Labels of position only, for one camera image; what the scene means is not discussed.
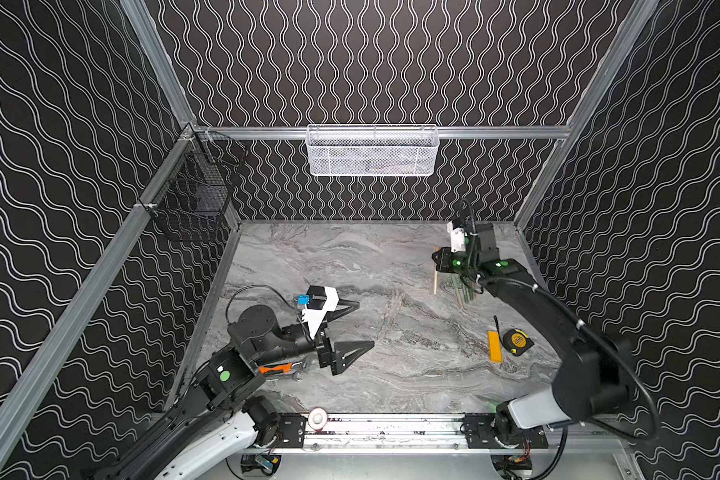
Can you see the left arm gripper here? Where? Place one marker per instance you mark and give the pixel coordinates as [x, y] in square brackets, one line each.
[326, 350]

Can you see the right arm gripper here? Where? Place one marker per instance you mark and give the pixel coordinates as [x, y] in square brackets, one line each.
[456, 260]

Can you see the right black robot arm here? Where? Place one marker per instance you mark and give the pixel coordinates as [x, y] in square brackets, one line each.
[597, 372]

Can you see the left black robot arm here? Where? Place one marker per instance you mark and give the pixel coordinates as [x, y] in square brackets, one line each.
[226, 383]

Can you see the white round knob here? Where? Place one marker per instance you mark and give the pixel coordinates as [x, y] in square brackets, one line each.
[317, 419]

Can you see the yellow tape measure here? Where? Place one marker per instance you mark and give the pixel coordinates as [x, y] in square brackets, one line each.
[514, 342]

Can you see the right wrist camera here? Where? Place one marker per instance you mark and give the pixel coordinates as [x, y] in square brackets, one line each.
[458, 235]

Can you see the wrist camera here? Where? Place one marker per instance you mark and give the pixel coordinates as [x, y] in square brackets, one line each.
[458, 235]
[315, 304]

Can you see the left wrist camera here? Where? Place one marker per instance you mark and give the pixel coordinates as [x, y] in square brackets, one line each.
[315, 304]

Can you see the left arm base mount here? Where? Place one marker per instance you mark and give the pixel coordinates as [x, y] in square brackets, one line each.
[289, 433]

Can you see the aluminium front rail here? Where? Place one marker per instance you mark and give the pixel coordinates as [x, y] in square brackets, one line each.
[358, 434]

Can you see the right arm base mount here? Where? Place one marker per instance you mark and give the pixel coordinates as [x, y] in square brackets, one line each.
[484, 431]

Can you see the white wire mesh basket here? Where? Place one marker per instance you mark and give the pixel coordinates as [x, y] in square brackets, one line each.
[367, 150]

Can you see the black wire mesh basket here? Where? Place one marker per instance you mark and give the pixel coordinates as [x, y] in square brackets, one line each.
[193, 204]

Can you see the aluminium corner frame post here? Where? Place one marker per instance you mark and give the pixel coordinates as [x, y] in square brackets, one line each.
[622, 44]

